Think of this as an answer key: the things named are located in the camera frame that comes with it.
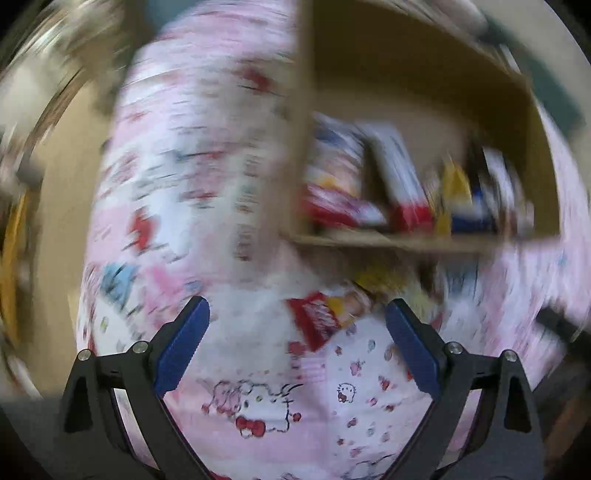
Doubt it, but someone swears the blue yellow snack bag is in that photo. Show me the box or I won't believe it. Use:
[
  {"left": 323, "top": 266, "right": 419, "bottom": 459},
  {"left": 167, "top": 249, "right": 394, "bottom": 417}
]
[{"left": 434, "top": 147, "right": 537, "bottom": 236}]

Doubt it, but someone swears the pink Hello Kitty bedsheet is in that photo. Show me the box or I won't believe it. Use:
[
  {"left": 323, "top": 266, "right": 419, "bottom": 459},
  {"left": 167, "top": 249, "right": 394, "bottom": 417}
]
[{"left": 76, "top": 1, "right": 590, "bottom": 479}]

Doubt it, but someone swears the red KitKat packet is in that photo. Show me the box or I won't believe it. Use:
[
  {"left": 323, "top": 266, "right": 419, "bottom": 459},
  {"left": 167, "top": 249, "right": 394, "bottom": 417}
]
[{"left": 286, "top": 288, "right": 374, "bottom": 351}]

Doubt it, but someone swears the white red chocolate bar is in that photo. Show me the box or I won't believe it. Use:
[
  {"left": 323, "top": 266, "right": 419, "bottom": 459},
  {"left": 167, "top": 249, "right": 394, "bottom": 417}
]
[{"left": 359, "top": 122, "right": 433, "bottom": 233}]

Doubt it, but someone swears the white orange bread packet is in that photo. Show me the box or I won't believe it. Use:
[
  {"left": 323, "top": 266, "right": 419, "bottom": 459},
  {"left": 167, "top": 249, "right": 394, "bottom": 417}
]
[{"left": 303, "top": 113, "right": 388, "bottom": 229}]

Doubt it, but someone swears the brown cardboard box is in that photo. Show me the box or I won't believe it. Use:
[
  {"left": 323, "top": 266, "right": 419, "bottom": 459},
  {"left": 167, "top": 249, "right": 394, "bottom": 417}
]
[{"left": 283, "top": 1, "right": 560, "bottom": 255}]

